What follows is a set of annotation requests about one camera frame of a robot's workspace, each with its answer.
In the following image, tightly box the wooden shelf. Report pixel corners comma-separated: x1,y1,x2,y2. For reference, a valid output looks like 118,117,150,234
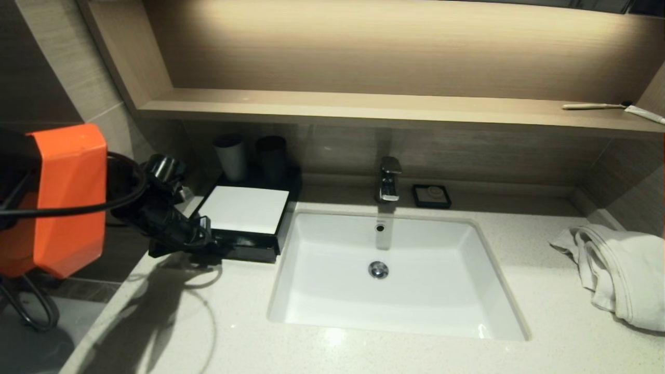
136,88,665,139

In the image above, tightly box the light grey cup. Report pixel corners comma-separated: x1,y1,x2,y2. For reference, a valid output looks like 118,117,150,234
213,134,248,182

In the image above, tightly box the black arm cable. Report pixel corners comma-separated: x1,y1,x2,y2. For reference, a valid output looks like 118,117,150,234
0,152,149,218

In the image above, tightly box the white toothbrush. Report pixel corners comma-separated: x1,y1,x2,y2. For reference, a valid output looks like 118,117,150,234
563,101,633,111

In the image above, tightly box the white toothpaste tube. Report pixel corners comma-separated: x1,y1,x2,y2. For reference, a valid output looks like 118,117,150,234
624,105,665,125

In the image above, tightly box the black lacquer storage box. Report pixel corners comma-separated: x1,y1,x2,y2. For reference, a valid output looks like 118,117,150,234
195,166,303,263

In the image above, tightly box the dark grey cup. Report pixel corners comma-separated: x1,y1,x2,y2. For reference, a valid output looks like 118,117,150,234
255,136,287,180

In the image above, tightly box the chrome faucet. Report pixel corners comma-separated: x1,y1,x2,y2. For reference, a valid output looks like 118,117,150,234
375,157,403,203

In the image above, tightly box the black soap dish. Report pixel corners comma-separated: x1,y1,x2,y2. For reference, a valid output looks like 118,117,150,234
413,184,451,210

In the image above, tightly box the white towel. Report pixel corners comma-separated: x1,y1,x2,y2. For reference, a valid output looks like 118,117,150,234
549,224,665,332

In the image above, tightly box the white sink basin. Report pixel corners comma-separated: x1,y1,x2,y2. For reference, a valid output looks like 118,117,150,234
267,209,530,342

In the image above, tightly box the black hose with fitting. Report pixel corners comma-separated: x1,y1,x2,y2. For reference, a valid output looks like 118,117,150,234
0,273,61,333

